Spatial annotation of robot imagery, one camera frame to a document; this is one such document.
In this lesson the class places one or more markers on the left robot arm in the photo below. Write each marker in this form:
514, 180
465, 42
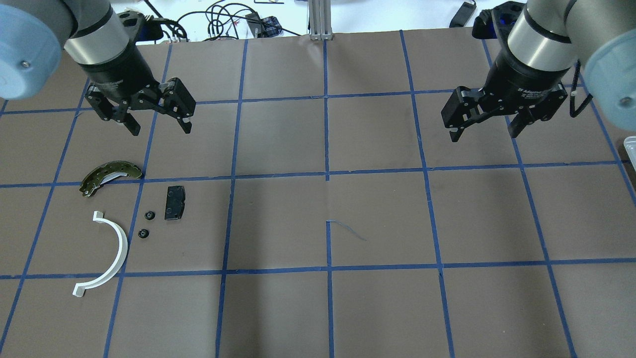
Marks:
34, 33

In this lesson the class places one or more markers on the black power adapter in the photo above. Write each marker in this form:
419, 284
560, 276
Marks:
463, 14

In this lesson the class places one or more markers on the silver ribbed metal tray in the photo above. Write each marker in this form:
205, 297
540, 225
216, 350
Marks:
629, 144

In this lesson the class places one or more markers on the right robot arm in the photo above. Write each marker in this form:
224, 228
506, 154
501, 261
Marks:
551, 50

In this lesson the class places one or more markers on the green brake shoe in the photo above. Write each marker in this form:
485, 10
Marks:
107, 172

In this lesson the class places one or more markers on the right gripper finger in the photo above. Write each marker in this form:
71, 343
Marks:
455, 132
518, 123

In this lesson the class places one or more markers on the black bearing gear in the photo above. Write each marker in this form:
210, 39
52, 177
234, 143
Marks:
143, 233

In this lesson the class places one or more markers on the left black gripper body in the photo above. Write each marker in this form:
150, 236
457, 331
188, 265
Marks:
118, 69

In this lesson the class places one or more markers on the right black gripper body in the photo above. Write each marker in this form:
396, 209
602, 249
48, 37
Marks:
521, 75

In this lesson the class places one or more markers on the black brake pad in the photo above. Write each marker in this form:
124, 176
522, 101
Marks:
175, 202

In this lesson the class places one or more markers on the aluminium frame post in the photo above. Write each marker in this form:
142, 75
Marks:
320, 27

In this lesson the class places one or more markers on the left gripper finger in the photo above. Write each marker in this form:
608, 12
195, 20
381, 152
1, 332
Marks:
185, 124
131, 124

